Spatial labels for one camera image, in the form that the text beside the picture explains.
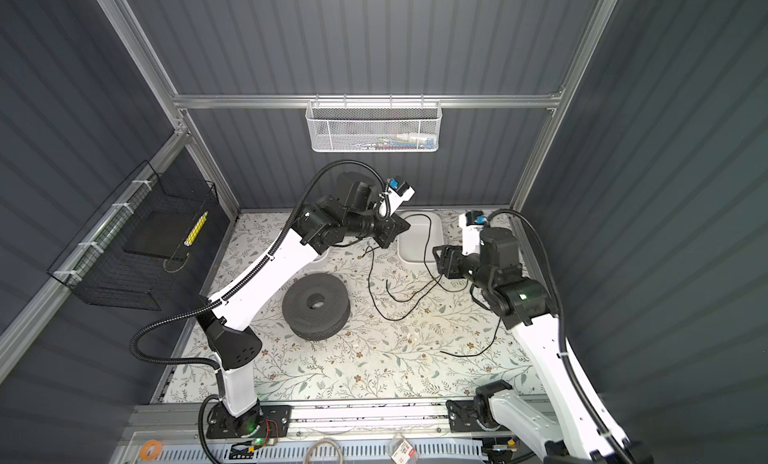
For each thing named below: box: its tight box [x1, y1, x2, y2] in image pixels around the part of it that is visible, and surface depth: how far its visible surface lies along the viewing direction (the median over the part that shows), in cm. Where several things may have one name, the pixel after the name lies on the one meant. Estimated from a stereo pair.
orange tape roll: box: [140, 439, 163, 461], surface depth 72 cm
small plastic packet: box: [387, 432, 418, 464], surface depth 69 cm
